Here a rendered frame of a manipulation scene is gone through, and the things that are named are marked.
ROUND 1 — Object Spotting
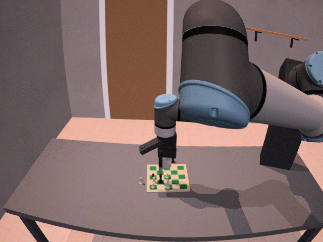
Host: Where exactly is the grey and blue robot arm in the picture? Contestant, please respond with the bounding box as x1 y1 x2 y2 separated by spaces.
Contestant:
154 0 323 143

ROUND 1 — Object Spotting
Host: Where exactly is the green and cream chessboard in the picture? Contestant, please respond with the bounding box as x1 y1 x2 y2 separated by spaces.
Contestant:
147 164 190 193

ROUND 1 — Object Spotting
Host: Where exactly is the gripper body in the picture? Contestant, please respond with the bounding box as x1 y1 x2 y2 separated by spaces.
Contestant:
157 132 177 158

